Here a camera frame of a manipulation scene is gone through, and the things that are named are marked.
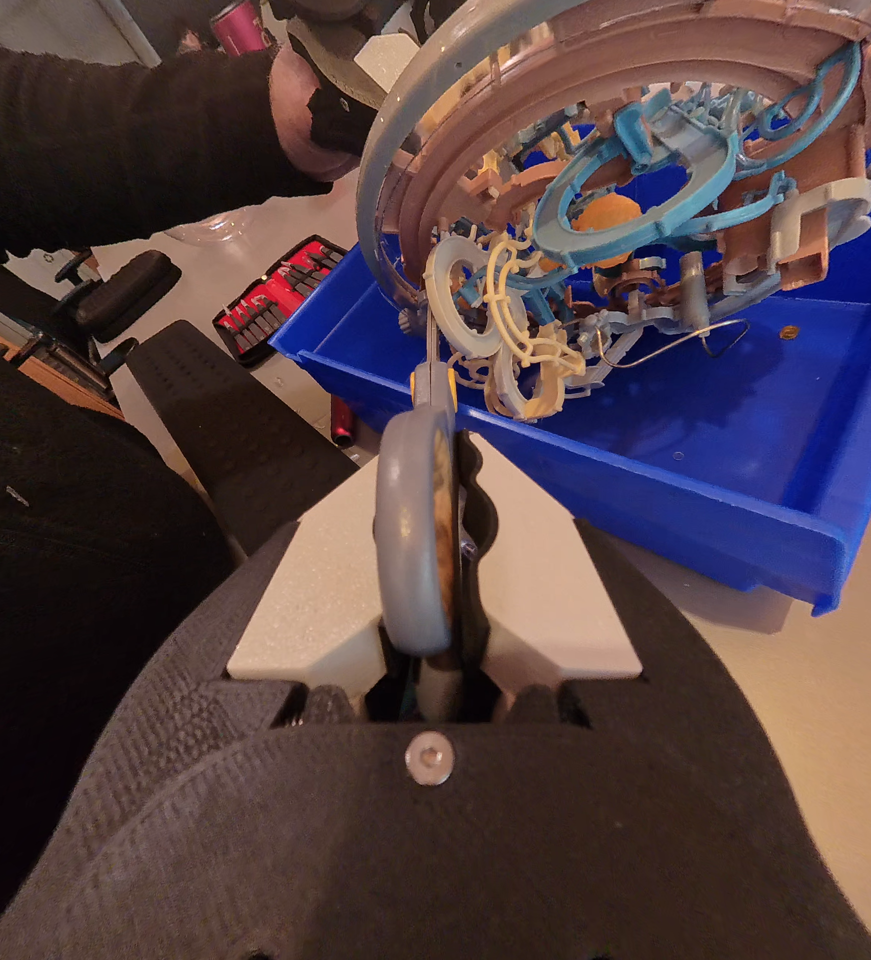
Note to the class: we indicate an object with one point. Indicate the black dotted wrist rest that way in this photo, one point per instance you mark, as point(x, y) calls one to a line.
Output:
point(240, 427)

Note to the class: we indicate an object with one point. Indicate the plastic ball maze puzzle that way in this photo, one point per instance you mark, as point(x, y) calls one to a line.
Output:
point(630, 135)

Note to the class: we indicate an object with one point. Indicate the small blue plastic bin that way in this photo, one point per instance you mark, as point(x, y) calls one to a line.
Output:
point(705, 465)

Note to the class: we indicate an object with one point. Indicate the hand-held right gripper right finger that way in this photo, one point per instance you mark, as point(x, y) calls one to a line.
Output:
point(555, 600)

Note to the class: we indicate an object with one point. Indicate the red pen screwdriver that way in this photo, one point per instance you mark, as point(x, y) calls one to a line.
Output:
point(343, 424)

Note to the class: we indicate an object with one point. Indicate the person's left hand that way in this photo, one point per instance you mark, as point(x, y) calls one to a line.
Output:
point(289, 112)

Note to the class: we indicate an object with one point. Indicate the person's left forearm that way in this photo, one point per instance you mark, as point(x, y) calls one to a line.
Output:
point(105, 142)

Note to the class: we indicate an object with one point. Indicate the person's black clothing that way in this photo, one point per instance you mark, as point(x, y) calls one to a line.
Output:
point(68, 600)

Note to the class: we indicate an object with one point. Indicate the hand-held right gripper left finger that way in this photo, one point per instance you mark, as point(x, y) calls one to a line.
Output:
point(308, 600)

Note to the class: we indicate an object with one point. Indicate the red black tool kit case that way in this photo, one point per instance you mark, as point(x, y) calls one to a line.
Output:
point(278, 300)

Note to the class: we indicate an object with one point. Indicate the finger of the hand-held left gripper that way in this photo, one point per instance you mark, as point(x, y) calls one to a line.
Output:
point(384, 67)

